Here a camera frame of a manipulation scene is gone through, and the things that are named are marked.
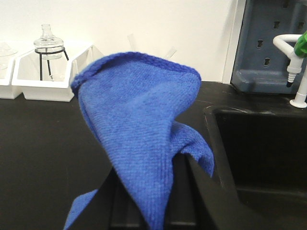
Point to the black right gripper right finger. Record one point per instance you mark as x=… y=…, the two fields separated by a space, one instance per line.
x=180 y=213

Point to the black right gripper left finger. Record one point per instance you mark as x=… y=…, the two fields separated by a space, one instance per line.
x=125 y=214

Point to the blue microfiber cloth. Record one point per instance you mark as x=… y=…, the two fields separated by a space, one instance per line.
x=130 y=102

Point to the black lab sink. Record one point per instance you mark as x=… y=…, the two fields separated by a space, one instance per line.
x=261 y=157

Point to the white bin right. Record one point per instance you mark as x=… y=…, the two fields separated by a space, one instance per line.
x=40 y=79

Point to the white bin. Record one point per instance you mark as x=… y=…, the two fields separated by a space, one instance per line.
x=7 y=91
x=40 y=79

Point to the grey pegboard drying rack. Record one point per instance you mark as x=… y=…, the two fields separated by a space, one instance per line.
x=259 y=66

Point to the white lab faucet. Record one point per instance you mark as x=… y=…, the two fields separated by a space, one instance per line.
x=285 y=43

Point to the clear glass flask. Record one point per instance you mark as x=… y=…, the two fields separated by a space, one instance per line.
x=49 y=45

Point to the white bin middle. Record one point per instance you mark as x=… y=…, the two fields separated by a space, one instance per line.
x=7 y=91

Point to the green faucet knob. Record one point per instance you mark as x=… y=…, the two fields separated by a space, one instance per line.
x=300 y=48

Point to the clear glass funnel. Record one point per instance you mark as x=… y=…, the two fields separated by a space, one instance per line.
x=5 y=54

